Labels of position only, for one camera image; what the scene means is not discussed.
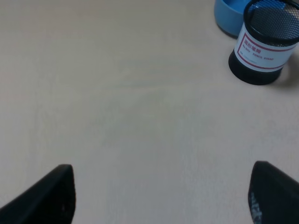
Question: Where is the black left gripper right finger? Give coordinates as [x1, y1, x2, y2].
[248, 161, 299, 224]

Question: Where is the black mesh pencil holder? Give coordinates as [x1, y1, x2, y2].
[228, 0, 299, 85]

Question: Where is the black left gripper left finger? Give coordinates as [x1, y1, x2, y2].
[0, 164, 76, 224]

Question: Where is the blue plastic bowl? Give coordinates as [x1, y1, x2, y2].
[214, 0, 249, 38]

